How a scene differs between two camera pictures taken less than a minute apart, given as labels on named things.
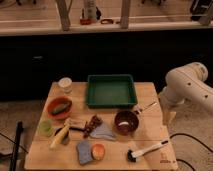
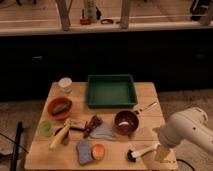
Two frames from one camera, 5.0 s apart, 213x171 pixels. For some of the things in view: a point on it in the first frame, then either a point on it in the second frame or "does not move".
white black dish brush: x=133 y=156 does not move
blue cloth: x=85 y=152 does not move
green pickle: x=61 y=108 does not move
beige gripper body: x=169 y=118 -> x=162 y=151
